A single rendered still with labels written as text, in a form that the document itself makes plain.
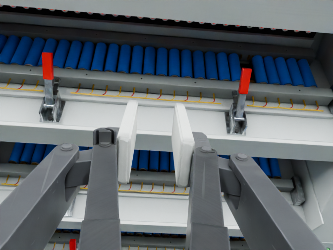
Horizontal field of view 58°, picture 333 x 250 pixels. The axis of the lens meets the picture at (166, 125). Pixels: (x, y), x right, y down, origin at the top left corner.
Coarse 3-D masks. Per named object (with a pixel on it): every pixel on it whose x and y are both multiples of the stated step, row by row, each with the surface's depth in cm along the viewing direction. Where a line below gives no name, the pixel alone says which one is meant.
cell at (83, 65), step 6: (90, 42) 50; (84, 48) 49; (90, 48) 49; (84, 54) 48; (90, 54) 49; (84, 60) 47; (90, 60) 48; (78, 66) 47; (84, 66) 46; (90, 66) 48
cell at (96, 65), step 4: (100, 44) 50; (104, 44) 50; (96, 48) 49; (100, 48) 49; (104, 48) 50; (96, 52) 49; (100, 52) 49; (104, 52) 49; (96, 56) 48; (100, 56) 48; (104, 56) 49; (96, 60) 47; (100, 60) 48; (104, 60) 49; (92, 64) 47; (96, 64) 47; (100, 64) 47; (92, 68) 46; (96, 68) 46; (100, 68) 47
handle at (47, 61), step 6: (42, 54) 39; (48, 54) 39; (42, 60) 39; (48, 60) 39; (48, 66) 40; (48, 72) 40; (48, 78) 40; (48, 84) 40; (48, 90) 41; (48, 96) 41; (48, 102) 41; (54, 102) 42
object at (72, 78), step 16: (0, 64) 45; (0, 80) 45; (16, 80) 45; (32, 80) 45; (64, 80) 45; (80, 80) 45; (96, 80) 45; (112, 80) 45; (128, 80) 45; (144, 80) 45; (160, 80) 45; (176, 80) 46; (192, 80) 46; (208, 80) 46; (224, 80) 47; (112, 96) 45; (128, 96) 45; (160, 96) 45; (208, 96) 47; (224, 96) 47; (256, 96) 47; (272, 96) 47; (288, 96) 47; (304, 96) 47; (320, 96) 47
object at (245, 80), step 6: (246, 72) 41; (240, 78) 41; (246, 78) 41; (240, 84) 41; (246, 84) 41; (240, 90) 41; (246, 90) 41; (240, 96) 42; (240, 102) 42; (240, 108) 42; (234, 114) 44; (240, 114) 43
